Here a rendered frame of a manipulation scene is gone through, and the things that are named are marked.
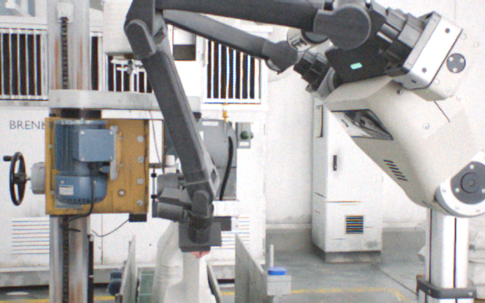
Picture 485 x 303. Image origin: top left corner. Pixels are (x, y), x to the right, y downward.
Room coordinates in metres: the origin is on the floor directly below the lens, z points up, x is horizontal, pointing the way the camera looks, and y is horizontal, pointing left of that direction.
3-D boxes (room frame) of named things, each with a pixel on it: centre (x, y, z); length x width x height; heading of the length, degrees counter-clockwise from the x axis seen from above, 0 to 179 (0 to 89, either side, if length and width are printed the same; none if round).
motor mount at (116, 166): (1.86, 0.41, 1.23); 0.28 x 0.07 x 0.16; 8
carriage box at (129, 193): (2.03, 0.49, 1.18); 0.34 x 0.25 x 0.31; 98
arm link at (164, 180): (1.62, 0.18, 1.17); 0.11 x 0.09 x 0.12; 98
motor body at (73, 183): (1.78, 0.49, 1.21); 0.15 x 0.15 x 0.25
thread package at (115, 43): (1.81, 0.34, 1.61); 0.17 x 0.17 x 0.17
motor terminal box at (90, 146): (1.70, 0.43, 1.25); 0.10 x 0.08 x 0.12; 123
